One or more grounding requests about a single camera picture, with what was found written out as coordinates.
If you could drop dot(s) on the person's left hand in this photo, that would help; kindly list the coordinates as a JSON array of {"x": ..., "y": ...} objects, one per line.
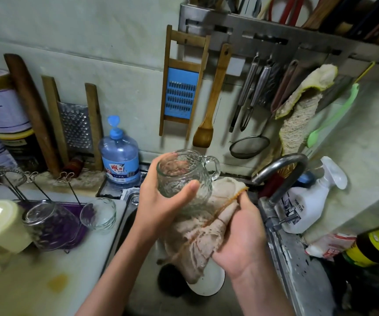
[{"x": 156, "y": 210}]

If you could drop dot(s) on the person's right hand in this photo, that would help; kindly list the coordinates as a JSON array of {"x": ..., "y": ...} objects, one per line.
[{"x": 245, "y": 243}]

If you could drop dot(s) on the beige dish cloth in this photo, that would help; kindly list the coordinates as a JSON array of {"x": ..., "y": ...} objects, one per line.
[{"x": 199, "y": 240}]

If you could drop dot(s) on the small clear glass cup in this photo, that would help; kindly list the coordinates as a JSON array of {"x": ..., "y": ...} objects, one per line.
[{"x": 186, "y": 171}]

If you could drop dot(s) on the yellow mug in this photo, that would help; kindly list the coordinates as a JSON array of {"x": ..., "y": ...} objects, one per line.
[{"x": 2, "y": 223}]

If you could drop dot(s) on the person's left forearm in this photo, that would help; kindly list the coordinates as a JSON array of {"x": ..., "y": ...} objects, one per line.
[{"x": 117, "y": 279}]

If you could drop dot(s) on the white plate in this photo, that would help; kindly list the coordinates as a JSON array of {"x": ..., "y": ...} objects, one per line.
[{"x": 209, "y": 283}]

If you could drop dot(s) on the red container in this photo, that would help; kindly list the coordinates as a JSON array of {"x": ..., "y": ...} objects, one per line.
[{"x": 272, "y": 187}]

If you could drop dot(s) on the small blue water bottle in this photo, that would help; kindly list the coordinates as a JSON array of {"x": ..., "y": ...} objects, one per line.
[{"x": 120, "y": 154}]

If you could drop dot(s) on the purple plastic tray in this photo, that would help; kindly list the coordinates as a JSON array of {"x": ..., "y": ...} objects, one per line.
[{"x": 84, "y": 217}]

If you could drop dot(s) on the white spray bottle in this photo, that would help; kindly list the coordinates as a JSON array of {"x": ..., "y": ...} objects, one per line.
[{"x": 308, "y": 200}]

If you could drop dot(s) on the metal faucet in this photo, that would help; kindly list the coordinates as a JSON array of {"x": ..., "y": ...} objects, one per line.
[{"x": 278, "y": 167}]

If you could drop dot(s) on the pink and white plastic bag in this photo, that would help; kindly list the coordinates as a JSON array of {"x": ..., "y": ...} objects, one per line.
[{"x": 331, "y": 245}]

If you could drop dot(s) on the mesh strainer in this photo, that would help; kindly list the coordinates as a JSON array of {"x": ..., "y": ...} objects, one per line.
[{"x": 249, "y": 146}]

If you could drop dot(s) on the wooden framed metal grater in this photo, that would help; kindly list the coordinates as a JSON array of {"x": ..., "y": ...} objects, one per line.
[{"x": 74, "y": 125}]

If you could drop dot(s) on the wooden slicer with blue blade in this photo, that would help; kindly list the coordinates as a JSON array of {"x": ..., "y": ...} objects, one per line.
[{"x": 181, "y": 92}]

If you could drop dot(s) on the dark bottle with yellow label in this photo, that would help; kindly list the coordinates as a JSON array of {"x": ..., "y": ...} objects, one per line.
[{"x": 370, "y": 246}]

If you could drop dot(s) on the wooden spatula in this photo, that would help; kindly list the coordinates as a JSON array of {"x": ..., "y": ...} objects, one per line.
[{"x": 212, "y": 95}]

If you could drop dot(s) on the metal pot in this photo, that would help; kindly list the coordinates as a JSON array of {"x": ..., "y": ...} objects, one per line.
[{"x": 374, "y": 296}]

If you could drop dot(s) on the hanging loofah sponge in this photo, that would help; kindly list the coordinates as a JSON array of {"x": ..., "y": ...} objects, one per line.
[{"x": 301, "y": 112}]

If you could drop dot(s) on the metal peeler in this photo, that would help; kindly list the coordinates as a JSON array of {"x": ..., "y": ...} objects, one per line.
[
  {"x": 255, "y": 95},
  {"x": 244, "y": 95}
]

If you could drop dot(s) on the wooden rolling pin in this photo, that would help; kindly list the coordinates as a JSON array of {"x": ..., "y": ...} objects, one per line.
[{"x": 35, "y": 112}]

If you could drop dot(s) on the stack of labelled tin cans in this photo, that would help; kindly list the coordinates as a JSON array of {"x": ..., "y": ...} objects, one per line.
[{"x": 2, "y": 115}]

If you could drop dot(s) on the dark metal ladle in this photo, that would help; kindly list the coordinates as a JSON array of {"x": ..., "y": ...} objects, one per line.
[{"x": 209, "y": 2}]

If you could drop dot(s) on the bundle of dark chopsticks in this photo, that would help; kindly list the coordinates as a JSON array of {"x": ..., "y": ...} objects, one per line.
[{"x": 232, "y": 3}]

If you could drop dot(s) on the wall mounted metal utensil rack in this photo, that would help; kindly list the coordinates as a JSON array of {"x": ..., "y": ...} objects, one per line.
[{"x": 288, "y": 39}]

